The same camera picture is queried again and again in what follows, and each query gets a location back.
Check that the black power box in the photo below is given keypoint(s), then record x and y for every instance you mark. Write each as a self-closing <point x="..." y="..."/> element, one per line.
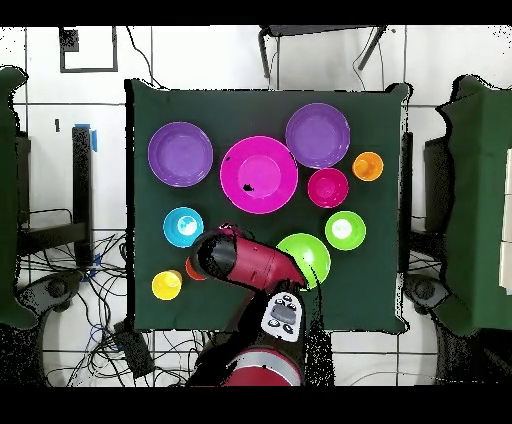
<point x="134" y="352"/>

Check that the large pink bowl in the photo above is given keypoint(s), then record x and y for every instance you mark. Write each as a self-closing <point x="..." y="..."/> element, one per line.
<point x="272" y="168"/>

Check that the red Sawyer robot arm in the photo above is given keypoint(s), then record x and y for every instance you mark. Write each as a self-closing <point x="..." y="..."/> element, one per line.
<point x="256" y="264"/>

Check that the black stand with blue tape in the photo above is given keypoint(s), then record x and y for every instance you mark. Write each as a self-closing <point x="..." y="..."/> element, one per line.
<point x="82" y="180"/>

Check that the dark green tablecloth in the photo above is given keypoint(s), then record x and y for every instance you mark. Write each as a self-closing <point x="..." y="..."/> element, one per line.
<point x="256" y="116"/>

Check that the orange cup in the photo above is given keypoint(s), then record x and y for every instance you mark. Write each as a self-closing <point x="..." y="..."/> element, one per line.
<point x="368" y="166"/>

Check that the purple bowl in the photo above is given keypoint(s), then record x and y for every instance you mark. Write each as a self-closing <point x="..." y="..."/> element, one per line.
<point x="318" y="135"/>
<point x="180" y="154"/>

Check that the large green bowl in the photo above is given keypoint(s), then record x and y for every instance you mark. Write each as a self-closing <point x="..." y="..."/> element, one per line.
<point x="312" y="252"/>

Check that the blue bowl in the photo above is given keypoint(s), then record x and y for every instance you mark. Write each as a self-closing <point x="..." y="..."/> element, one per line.
<point x="176" y="234"/>

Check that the small red bowl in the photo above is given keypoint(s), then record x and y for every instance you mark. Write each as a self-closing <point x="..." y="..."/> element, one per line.
<point x="328" y="188"/>

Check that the black metal stool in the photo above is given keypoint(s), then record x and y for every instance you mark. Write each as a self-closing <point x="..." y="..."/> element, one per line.
<point x="304" y="30"/>

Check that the black floor stand base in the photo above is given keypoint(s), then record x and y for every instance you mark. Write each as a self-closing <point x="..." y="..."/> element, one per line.
<point x="424" y="290"/>
<point x="56" y="288"/>

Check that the green covered side table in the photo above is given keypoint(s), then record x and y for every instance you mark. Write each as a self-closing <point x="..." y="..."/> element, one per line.
<point x="480" y="200"/>
<point x="8" y="200"/>

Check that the yellow cup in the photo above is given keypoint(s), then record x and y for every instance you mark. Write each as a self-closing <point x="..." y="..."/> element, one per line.
<point x="166" y="286"/>

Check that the black square frame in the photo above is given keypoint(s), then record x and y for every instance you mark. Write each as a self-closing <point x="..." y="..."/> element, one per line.
<point x="68" y="40"/>

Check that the red cup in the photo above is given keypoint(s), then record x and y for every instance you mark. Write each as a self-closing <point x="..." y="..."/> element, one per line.
<point x="191" y="272"/>

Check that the small green bowl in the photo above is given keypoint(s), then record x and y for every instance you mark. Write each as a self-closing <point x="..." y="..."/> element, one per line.
<point x="356" y="236"/>

